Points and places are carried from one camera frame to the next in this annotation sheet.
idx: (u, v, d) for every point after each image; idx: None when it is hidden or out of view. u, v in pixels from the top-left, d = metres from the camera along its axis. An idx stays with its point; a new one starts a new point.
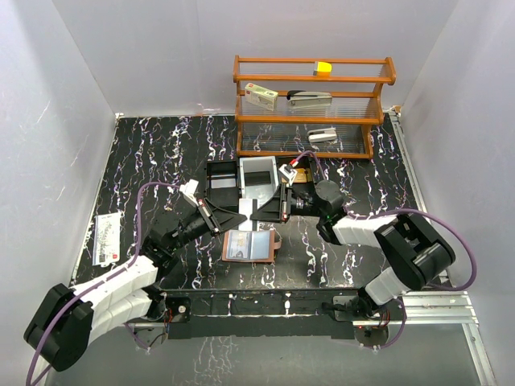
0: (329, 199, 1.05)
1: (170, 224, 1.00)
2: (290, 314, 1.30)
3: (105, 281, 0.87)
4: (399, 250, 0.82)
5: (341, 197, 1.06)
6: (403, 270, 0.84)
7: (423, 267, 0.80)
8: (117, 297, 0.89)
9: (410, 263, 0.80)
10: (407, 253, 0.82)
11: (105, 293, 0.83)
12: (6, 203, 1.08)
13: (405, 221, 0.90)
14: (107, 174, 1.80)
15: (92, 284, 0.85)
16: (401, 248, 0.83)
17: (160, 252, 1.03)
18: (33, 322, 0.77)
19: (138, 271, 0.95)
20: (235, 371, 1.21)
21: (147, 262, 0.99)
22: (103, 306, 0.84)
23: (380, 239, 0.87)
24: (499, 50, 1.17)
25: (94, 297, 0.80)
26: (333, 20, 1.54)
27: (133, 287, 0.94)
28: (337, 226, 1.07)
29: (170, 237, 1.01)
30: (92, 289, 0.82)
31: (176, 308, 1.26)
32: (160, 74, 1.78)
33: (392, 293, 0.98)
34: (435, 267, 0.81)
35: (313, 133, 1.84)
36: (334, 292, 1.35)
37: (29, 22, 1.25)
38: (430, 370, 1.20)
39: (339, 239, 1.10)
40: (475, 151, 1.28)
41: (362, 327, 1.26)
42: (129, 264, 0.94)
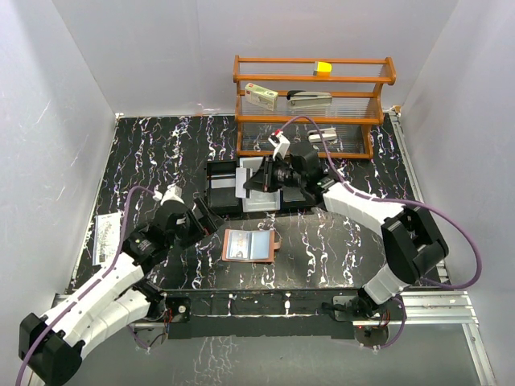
0: (303, 155, 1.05)
1: (179, 209, 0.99)
2: (290, 314, 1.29)
3: (78, 300, 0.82)
4: (402, 249, 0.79)
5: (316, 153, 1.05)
6: (400, 265, 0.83)
7: (418, 264, 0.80)
8: (99, 310, 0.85)
9: (410, 260, 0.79)
10: (408, 251, 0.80)
11: (80, 314, 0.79)
12: (6, 203, 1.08)
13: (408, 213, 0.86)
14: (107, 174, 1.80)
15: (65, 305, 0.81)
16: (405, 245, 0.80)
17: (146, 240, 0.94)
18: (21, 350, 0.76)
19: (116, 276, 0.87)
20: (235, 371, 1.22)
21: (127, 262, 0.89)
22: (84, 326, 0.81)
23: (385, 235, 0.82)
24: (499, 49, 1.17)
25: (66, 324, 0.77)
26: (333, 20, 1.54)
27: (117, 293, 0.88)
28: (329, 195, 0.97)
29: (173, 222, 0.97)
30: (66, 313, 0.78)
31: (176, 307, 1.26)
32: (160, 73, 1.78)
33: (389, 290, 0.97)
34: (429, 263, 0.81)
35: (313, 133, 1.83)
36: (334, 292, 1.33)
37: (29, 22, 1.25)
38: (430, 371, 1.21)
39: (327, 204, 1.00)
40: (475, 151, 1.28)
41: (362, 327, 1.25)
42: (104, 273, 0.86)
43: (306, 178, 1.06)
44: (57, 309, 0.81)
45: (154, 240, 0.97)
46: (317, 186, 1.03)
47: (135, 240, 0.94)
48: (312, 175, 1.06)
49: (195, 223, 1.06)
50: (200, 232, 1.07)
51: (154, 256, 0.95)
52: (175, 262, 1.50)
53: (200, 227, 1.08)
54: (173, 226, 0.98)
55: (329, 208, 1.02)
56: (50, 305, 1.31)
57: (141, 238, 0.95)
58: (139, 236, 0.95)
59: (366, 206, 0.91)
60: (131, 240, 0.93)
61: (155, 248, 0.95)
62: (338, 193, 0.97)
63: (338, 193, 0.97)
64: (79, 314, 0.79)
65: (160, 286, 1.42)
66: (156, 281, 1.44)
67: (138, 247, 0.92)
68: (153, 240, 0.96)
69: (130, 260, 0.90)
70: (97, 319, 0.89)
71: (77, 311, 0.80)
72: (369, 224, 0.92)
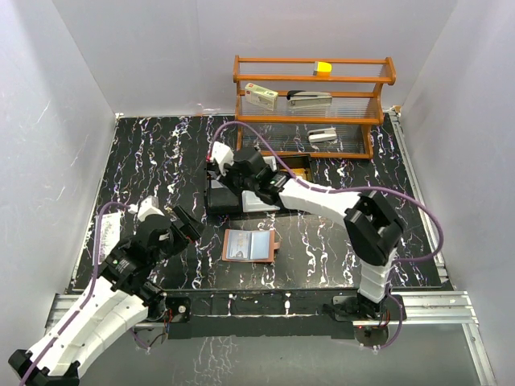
0: (248, 158, 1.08)
1: (162, 224, 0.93)
2: (290, 314, 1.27)
3: (59, 334, 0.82)
4: (367, 236, 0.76)
5: (260, 153, 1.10)
6: (366, 252, 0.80)
7: (384, 245, 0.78)
8: (85, 337, 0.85)
9: (373, 244, 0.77)
10: (372, 236, 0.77)
11: (62, 347, 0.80)
12: (6, 203, 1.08)
13: (364, 198, 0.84)
14: (107, 174, 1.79)
15: (47, 340, 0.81)
16: (368, 231, 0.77)
17: (127, 260, 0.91)
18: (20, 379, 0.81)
19: (95, 304, 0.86)
20: (235, 371, 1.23)
21: (107, 289, 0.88)
22: (72, 354, 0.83)
23: (347, 225, 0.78)
24: (498, 50, 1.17)
25: (50, 360, 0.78)
26: (333, 20, 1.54)
27: (100, 318, 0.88)
28: (286, 195, 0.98)
29: (156, 239, 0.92)
30: (49, 347, 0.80)
31: (176, 307, 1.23)
32: (160, 73, 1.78)
33: (376, 284, 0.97)
34: (393, 243, 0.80)
35: (313, 133, 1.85)
36: (334, 292, 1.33)
37: (30, 22, 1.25)
38: (430, 370, 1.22)
39: (286, 203, 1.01)
40: (475, 150, 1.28)
41: (362, 327, 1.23)
42: (83, 304, 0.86)
43: (257, 180, 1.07)
44: (42, 343, 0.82)
45: (136, 258, 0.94)
46: (270, 186, 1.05)
47: (113, 261, 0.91)
48: (263, 176, 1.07)
49: (178, 233, 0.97)
50: (183, 241, 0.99)
51: (137, 275, 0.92)
52: (175, 262, 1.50)
53: (183, 236, 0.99)
54: (155, 242, 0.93)
55: (288, 207, 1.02)
56: (51, 305, 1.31)
57: (121, 256, 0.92)
58: (118, 255, 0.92)
59: (324, 198, 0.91)
60: (109, 262, 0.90)
61: (138, 267, 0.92)
62: (294, 189, 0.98)
63: (294, 190, 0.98)
64: (62, 347, 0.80)
65: (160, 286, 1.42)
66: (155, 281, 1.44)
67: (117, 269, 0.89)
68: (134, 259, 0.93)
69: (109, 283, 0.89)
70: (92, 335, 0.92)
71: (59, 346, 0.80)
72: (331, 217, 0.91)
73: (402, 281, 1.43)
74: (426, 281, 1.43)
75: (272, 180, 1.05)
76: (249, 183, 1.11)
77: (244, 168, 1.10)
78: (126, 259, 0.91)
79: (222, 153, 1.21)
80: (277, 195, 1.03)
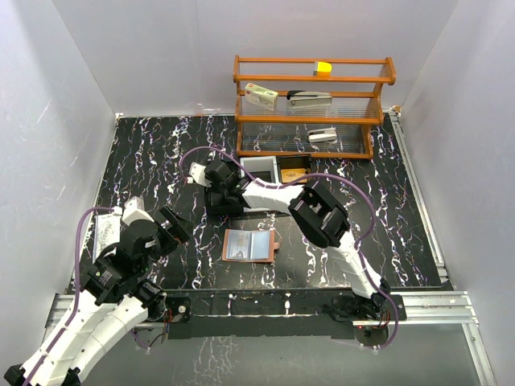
0: (214, 169, 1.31)
1: (148, 232, 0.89)
2: (290, 314, 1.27)
3: (47, 351, 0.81)
4: (310, 221, 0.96)
5: (224, 165, 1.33)
6: (313, 236, 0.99)
7: (327, 230, 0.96)
8: (76, 349, 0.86)
9: (319, 229, 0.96)
10: (315, 223, 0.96)
11: (53, 363, 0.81)
12: (6, 203, 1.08)
13: (308, 190, 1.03)
14: (107, 174, 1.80)
15: (39, 355, 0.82)
16: (311, 218, 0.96)
17: (111, 269, 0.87)
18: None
19: (81, 318, 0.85)
20: (235, 371, 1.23)
21: (90, 300, 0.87)
22: (65, 366, 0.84)
23: (294, 215, 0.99)
24: (498, 51, 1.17)
25: (41, 376, 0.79)
26: (333, 19, 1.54)
27: (88, 330, 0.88)
28: (246, 194, 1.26)
29: (141, 247, 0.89)
30: (41, 363, 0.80)
31: (176, 307, 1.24)
32: (160, 74, 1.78)
33: (354, 273, 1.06)
34: (335, 227, 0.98)
35: (313, 133, 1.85)
36: (334, 292, 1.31)
37: (30, 23, 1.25)
38: (429, 369, 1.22)
39: (249, 202, 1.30)
40: (475, 151, 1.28)
41: (362, 327, 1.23)
42: (68, 320, 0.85)
43: (225, 186, 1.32)
44: (33, 358, 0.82)
45: (120, 267, 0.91)
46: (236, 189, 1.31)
47: (96, 273, 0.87)
48: (230, 182, 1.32)
49: (166, 234, 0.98)
50: (172, 242, 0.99)
51: (121, 285, 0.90)
52: (175, 262, 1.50)
53: (172, 238, 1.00)
54: (141, 248, 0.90)
55: (251, 203, 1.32)
56: (50, 305, 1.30)
57: (104, 267, 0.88)
58: (102, 265, 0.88)
59: (274, 192, 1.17)
60: (92, 274, 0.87)
61: (122, 277, 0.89)
62: (252, 189, 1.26)
63: (251, 189, 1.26)
64: (53, 363, 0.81)
65: (160, 286, 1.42)
66: (155, 281, 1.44)
67: (100, 281, 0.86)
68: (118, 268, 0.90)
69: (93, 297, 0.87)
70: (92, 340, 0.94)
71: (51, 361, 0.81)
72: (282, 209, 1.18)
73: (402, 281, 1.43)
74: (425, 281, 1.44)
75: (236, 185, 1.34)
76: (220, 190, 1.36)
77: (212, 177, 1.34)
78: (110, 269, 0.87)
79: (199, 170, 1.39)
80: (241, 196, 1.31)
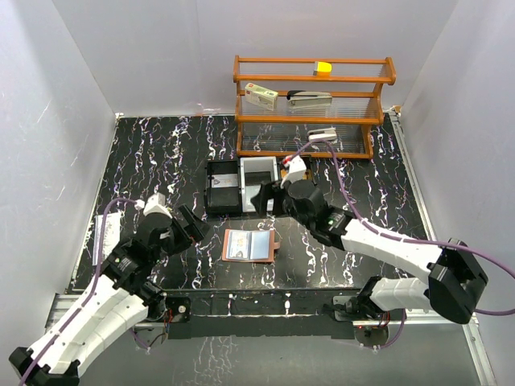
0: (308, 196, 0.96)
1: (162, 223, 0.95)
2: (290, 314, 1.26)
3: (59, 332, 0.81)
4: (457, 298, 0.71)
5: (319, 191, 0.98)
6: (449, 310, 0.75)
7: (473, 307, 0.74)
8: (86, 335, 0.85)
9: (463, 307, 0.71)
10: (460, 297, 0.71)
11: (63, 345, 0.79)
12: (7, 203, 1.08)
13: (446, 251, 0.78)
14: (107, 174, 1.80)
15: (49, 338, 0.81)
16: (459, 294, 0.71)
17: (129, 258, 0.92)
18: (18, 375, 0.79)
19: (96, 301, 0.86)
20: (235, 371, 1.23)
21: (108, 286, 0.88)
22: (72, 352, 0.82)
23: (432, 282, 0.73)
24: (499, 50, 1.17)
25: (51, 357, 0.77)
26: (333, 20, 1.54)
27: (100, 317, 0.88)
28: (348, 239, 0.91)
29: (157, 237, 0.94)
30: (50, 346, 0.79)
31: (176, 307, 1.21)
32: (160, 74, 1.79)
33: (402, 305, 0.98)
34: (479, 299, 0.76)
35: (313, 133, 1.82)
36: (334, 292, 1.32)
37: (30, 23, 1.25)
38: (429, 369, 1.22)
39: (348, 247, 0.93)
40: (475, 151, 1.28)
41: (362, 327, 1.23)
42: (84, 301, 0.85)
43: (314, 219, 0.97)
44: (41, 341, 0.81)
45: (136, 256, 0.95)
46: (329, 226, 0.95)
47: (115, 259, 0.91)
48: (319, 215, 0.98)
49: (181, 232, 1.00)
50: (187, 240, 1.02)
51: (137, 273, 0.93)
52: (175, 261, 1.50)
53: (187, 236, 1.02)
54: (156, 240, 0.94)
55: (350, 248, 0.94)
56: (50, 305, 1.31)
57: (122, 255, 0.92)
58: (120, 253, 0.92)
59: (394, 248, 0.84)
60: (111, 260, 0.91)
61: (139, 266, 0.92)
62: (356, 233, 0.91)
63: (356, 233, 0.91)
64: (63, 345, 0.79)
65: (160, 286, 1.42)
66: (155, 281, 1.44)
67: (118, 268, 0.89)
68: (135, 257, 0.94)
69: (111, 281, 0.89)
70: (92, 334, 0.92)
71: (62, 342, 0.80)
72: (405, 268, 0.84)
73: None
74: None
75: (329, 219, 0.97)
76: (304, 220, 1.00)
77: (300, 205, 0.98)
78: (129, 257, 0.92)
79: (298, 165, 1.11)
80: (336, 237, 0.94)
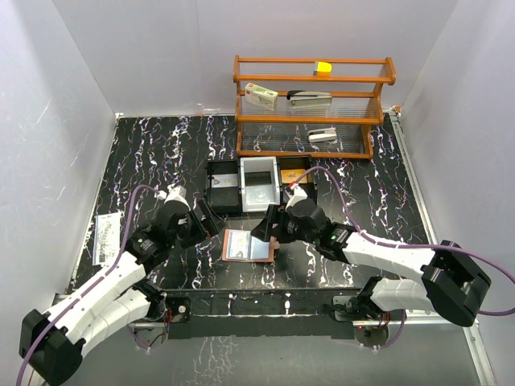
0: (309, 214, 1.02)
1: (180, 210, 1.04)
2: (290, 314, 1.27)
3: (80, 297, 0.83)
4: (455, 299, 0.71)
5: (322, 209, 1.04)
6: (451, 313, 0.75)
7: (475, 309, 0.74)
8: (101, 308, 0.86)
9: (463, 307, 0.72)
10: (458, 297, 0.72)
11: (82, 310, 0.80)
12: (6, 203, 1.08)
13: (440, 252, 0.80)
14: (107, 174, 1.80)
15: (67, 302, 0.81)
16: (456, 296, 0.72)
17: (150, 240, 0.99)
18: (22, 346, 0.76)
19: (118, 274, 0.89)
20: (235, 371, 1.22)
21: (130, 261, 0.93)
22: (86, 322, 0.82)
23: (428, 285, 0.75)
24: (499, 50, 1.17)
25: (69, 320, 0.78)
26: (332, 19, 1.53)
27: (120, 291, 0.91)
28: (348, 249, 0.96)
29: (175, 223, 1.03)
30: (68, 310, 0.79)
31: (176, 307, 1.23)
32: (160, 74, 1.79)
33: (403, 307, 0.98)
34: (482, 301, 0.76)
35: (313, 133, 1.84)
36: (334, 292, 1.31)
37: (30, 22, 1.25)
38: (430, 369, 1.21)
39: (349, 259, 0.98)
40: (475, 151, 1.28)
41: (362, 327, 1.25)
42: (108, 271, 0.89)
43: (318, 236, 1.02)
44: (59, 305, 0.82)
45: (155, 240, 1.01)
46: (331, 241, 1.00)
47: (138, 239, 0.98)
48: (323, 232, 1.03)
49: (198, 225, 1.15)
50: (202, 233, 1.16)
51: (156, 256, 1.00)
52: (175, 261, 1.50)
53: (201, 229, 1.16)
54: (174, 226, 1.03)
55: (352, 260, 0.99)
56: (51, 305, 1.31)
57: (144, 237, 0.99)
58: (142, 236, 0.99)
59: (391, 254, 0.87)
60: (133, 240, 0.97)
61: (158, 248, 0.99)
62: (355, 244, 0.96)
63: (355, 244, 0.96)
64: (81, 311, 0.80)
65: (160, 286, 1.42)
66: (155, 281, 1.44)
67: (141, 246, 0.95)
68: (154, 240, 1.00)
69: (133, 258, 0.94)
70: (98, 318, 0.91)
71: (80, 309, 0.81)
72: (402, 273, 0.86)
73: None
74: None
75: (332, 236, 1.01)
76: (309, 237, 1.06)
77: (303, 223, 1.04)
78: (149, 240, 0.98)
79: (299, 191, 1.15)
80: (340, 251, 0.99)
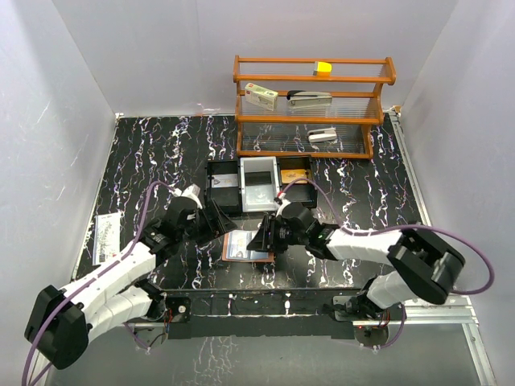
0: (297, 215, 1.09)
1: (190, 205, 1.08)
2: (290, 314, 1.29)
3: (96, 277, 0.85)
4: (420, 273, 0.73)
5: (308, 210, 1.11)
6: (422, 291, 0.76)
7: (446, 285, 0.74)
8: (113, 292, 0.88)
9: (430, 282, 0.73)
10: (424, 273, 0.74)
11: (98, 290, 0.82)
12: (6, 203, 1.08)
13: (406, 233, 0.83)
14: (107, 174, 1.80)
15: (84, 282, 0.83)
16: (422, 270, 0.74)
17: (161, 234, 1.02)
18: (30, 324, 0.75)
19: (133, 260, 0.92)
20: (234, 371, 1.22)
21: (144, 250, 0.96)
22: (97, 304, 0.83)
23: (394, 262, 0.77)
24: (499, 50, 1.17)
25: (85, 297, 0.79)
26: (332, 19, 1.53)
27: (131, 277, 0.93)
28: (331, 244, 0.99)
29: (184, 218, 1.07)
30: (84, 288, 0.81)
31: (176, 307, 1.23)
32: (160, 74, 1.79)
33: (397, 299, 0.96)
34: (455, 277, 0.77)
35: (313, 133, 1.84)
36: (334, 292, 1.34)
37: (30, 22, 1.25)
38: (430, 369, 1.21)
39: (335, 254, 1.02)
40: (475, 150, 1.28)
41: (362, 327, 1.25)
42: (124, 255, 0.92)
43: (306, 235, 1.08)
44: (76, 284, 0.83)
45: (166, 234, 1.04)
46: (319, 239, 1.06)
47: (150, 232, 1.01)
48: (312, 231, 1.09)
49: (208, 223, 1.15)
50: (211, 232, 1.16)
51: (166, 249, 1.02)
52: (175, 261, 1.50)
53: (212, 228, 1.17)
54: (183, 221, 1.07)
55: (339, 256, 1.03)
56: None
57: (155, 232, 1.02)
58: (153, 230, 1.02)
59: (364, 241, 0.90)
60: (147, 232, 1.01)
61: (168, 243, 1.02)
62: (338, 238, 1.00)
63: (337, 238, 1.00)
64: (96, 290, 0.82)
65: (160, 286, 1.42)
66: (155, 281, 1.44)
67: (154, 239, 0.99)
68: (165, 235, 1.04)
69: (146, 248, 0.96)
70: (103, 308, 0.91)
71: (96, 288, 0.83)
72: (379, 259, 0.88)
73: None
74: None
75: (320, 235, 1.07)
76: (299, 237, 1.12)
77: (293, 223, 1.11)
78: (160, 234, 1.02)
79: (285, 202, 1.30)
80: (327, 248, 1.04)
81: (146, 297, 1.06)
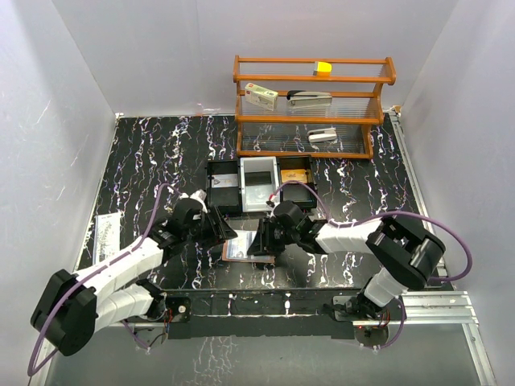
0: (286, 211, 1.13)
1: (196, 206, 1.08)
2: (290, 314, 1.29)
3: (109, 264, 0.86)
4: (397, 256, 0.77)
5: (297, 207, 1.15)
6: (402, 275, 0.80)
7: (422, 268, 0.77)
8: (122, 281, 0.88)
9: (408, 266, 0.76)
10: (401, 256, 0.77)
11: (109, 277, 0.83)
12: (6, 204, 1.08)
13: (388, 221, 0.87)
14: (107, 174, 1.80)
15: (96, 268, 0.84)
16: (399, 255, 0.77)
17: (167, 232, 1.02)
18: (39, 309, 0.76)
19: (142, 252, 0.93)
20: (234, 371, 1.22)
21: (154, 244, 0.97)
22: (109, 291, 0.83)
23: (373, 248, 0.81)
24: (499, 49, 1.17)
25: (97, 282, 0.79)
26: (332, 19, 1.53)
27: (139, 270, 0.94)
28: (321, 237, 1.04)
29: (190, 219, 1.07)
30: (96, 274, 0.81)
31: (176, 307, 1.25)
32: (160, 74, 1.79)
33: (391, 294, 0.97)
34: (434, 263, 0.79)
35: (313, 133, 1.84)
36: (334, 292, 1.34)
37: (30, 22, 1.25)
38: (430, 369, 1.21)
39: (326, 248, 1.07)
40: (475, 150, 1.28)
41: (362, 327, 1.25)
42: (134, 246, 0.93)
43: (297, 230, 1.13)
44: (87, 271, 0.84)
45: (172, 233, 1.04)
46: (310, 234, 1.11)
47: (158, 230, 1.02)
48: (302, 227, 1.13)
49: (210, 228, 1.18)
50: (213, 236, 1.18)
51: (172, 248, 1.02)
52: (175, 262, 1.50)
53: (215, 234, 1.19)
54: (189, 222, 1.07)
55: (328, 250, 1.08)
56: None
57: (163, 230, 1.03)
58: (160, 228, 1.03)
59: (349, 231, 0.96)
60: (154, 230, 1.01)
61: (175, 241, 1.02)
62: (327, 231, 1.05)
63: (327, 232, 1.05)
64: (108, 277, 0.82)
65: (160, 286, 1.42)
66: (156, 281, 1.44)
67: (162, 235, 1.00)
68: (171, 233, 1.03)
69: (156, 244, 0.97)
70: (107, 301, 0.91)
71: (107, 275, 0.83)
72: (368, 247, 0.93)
73: None
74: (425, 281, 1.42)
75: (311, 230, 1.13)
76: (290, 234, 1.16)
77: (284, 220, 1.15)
78: (166, 232, 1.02)
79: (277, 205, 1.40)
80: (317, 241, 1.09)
81: (148, 296, 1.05)
